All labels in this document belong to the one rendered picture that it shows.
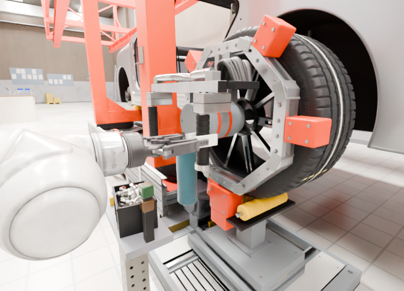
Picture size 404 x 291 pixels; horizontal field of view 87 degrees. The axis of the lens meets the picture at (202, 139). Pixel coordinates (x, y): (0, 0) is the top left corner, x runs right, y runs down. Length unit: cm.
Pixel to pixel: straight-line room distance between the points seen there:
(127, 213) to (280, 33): 74
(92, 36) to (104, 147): 276
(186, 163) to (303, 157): 43
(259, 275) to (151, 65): 109
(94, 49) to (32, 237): 294
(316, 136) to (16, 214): 56
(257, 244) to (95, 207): 98
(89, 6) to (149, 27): 204
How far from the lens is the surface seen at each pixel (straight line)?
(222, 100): 56
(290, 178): 76
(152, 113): 84
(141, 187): 72
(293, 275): 122
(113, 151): 43
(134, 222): 85
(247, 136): 88
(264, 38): 70
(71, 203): 24
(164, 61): 124
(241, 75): 59
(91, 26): 317
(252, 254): 112
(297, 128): 61
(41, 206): 23
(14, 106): 839
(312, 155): 71
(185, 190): 92
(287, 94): 63
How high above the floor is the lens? 96
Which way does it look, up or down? 13 degrees down
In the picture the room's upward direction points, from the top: straight up
